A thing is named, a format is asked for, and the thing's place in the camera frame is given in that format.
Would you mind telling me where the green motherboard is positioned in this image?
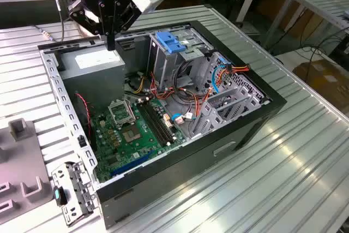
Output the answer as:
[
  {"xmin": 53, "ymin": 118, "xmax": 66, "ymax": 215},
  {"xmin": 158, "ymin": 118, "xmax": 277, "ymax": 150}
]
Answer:
[{"xmin": 89, "ymin": 97, "xmax": 189, "ymax": 184}]

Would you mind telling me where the large cardboard box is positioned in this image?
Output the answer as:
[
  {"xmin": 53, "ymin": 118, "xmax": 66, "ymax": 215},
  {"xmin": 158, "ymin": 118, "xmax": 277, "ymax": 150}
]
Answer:
[{"xmin": 293, "ymin": 59, "xmax": 349, "ymax": 121}]

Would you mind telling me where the black wire bundle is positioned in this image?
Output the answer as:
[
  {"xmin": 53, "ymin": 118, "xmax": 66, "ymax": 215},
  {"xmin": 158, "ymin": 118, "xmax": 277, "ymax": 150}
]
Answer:
[{"xmin": 174, "ymin": 59, "xmax": 197, "ymax": 99}]

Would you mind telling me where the grey metal disk bay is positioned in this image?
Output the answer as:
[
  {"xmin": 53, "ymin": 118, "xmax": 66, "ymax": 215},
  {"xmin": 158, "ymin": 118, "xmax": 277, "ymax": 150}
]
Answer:
[{"xmin": 189, "ymin": 84, "xmax": 267, "ymax": 140}]

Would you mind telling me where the blue expansion slot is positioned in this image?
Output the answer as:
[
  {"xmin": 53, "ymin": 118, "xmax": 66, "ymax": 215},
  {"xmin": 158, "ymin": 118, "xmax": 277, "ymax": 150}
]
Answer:
[{"xmin": 110, "ymin": 150, "xmax": 155, "ymax": 178}]

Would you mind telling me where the metal slot bracket holder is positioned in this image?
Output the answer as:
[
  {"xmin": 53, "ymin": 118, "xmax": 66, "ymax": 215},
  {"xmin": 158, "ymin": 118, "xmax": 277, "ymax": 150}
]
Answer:
[{"xmin": 51, "ymin": 161, "xmax": 98, "ymax": 228}]

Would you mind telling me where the blue plastic cage latch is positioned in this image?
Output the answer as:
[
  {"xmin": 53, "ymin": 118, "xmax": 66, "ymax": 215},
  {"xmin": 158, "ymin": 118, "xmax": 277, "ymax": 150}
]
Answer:
[{"xmin": 155, "ymin": 31, "xmax": 187, "ymax": 55}]

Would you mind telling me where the grey parts rack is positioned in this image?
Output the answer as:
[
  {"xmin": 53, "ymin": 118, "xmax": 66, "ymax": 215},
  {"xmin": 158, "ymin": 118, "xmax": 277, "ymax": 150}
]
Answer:
[{"xmin": 0, "ymin": 117, "xmax": 55, "ymax": 224}]

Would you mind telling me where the black RAM slot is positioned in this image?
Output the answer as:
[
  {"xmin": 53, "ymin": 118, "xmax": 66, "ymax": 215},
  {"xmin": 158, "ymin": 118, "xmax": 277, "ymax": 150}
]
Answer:
[
  {"xmin": 137, "ymin": 101, "xmax": 170, "ymax": 148},
  {"xmin": 143, "ymin": 98, "xmax": 177, "ymax": 141}
]

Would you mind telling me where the red orange wire bundle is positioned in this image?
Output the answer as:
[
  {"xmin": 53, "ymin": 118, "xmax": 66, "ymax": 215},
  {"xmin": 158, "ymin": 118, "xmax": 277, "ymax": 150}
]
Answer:
[{"xmin": 149, "ymin": 71, "xmax": 213, "ymax": 118}]

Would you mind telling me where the yellow red power wire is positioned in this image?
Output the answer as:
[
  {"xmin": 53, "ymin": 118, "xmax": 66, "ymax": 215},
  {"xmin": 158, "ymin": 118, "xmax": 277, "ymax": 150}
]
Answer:
[{"xmin": 216, "ymin": 63, "xmax": 250, "ymax": 81}]

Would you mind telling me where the grey metal drive cage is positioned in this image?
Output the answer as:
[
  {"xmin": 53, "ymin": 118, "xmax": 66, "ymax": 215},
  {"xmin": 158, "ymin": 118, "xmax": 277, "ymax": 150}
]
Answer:
[{"xmin": 147, "ymin": 28, "xmax": 214, "ymax": 92}]

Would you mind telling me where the metal socket cover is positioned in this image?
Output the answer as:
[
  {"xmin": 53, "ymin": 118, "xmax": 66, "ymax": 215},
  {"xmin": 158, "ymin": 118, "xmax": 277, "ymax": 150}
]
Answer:
[{"xmin": 107, "ymin": 99, "xmax": 136, "ymax": 129}]

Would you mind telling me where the black cable with connector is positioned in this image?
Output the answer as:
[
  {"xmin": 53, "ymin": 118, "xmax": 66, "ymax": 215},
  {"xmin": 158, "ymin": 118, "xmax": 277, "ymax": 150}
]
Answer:
[{"xmin": 32, "ymin": 0, "xmax": 68, "ymax": 43}]

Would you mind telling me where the metal slat side table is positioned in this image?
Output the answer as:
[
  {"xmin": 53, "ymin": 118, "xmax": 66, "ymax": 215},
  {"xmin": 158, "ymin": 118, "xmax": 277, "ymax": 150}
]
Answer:
[{"xmin": 261, "ymin": 0, "xmax": 349, "ymax": 51}]

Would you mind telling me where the grey power supply unit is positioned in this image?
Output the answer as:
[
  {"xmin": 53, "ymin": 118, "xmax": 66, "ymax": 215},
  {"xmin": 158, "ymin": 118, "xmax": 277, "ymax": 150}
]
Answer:
[{"xmin": 58, "ymin": 44, "xmax": 127, "ymax": 110}]

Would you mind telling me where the black open PC case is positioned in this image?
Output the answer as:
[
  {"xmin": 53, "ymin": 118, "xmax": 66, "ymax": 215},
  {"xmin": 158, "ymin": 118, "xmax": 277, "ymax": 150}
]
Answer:
[{"xmin": 37, "ymin": 20, "xmax": 287, "ymax": 230}]

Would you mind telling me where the blue data wire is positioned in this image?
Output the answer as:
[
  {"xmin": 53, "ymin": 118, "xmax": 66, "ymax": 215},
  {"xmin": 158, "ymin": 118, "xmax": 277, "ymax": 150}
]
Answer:
[{"xmin": 211, "ymin": 57, "xmax": 229, "ymax": 94}]

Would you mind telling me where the CPU socket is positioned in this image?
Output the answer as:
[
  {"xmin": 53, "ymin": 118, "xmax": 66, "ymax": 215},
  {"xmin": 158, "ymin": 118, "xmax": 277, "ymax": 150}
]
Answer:
[{"xmin": 121, "ymin": 124, "xmax": 145, "ymax": 144}]

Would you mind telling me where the yellow orange wire bundle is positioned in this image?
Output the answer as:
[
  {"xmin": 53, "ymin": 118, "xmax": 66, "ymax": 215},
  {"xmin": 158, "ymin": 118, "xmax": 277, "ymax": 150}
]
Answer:
[{"xmin": 133, "ymin": 76, "xmax": 147, "ymax": 95}]

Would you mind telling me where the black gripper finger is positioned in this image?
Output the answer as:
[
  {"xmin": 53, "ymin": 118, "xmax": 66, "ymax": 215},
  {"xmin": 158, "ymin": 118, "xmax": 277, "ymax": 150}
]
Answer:
[
  {"xmin": 98, "ymin": 0, "xmax": 121, "ymax": 51},
  {"xmin": 117, "ymin": 3, "xmax": 140, "ymax": 32}
]

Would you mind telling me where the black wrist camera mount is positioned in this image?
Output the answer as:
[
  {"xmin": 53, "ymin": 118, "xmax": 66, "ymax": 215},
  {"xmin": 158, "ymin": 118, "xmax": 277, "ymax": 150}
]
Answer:
[{"xmin": 67, "ymin": 0, "xmax": 99, "ymax": 37}]

